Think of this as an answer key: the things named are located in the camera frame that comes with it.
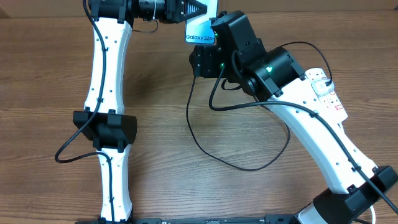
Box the blue Galaxy smartphone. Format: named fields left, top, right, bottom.
left=185, top=0, right=218, bottom=45

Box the black USB charging cable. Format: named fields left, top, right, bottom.
left=185, top=41, right=333, bottom=172

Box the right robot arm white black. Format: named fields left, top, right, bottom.
left=189, top=11, right=397, bottom=223

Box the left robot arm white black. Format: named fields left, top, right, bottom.
left=73, top=0, right=218, bottom=223

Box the white charger plug adapter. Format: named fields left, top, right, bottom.
left=312, top=79, right=335, bottom=96

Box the white power strip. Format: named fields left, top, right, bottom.
left=305, top=68, right=348, bottom=124

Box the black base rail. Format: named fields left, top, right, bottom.
left=76, top=215, right=300, bottom=224

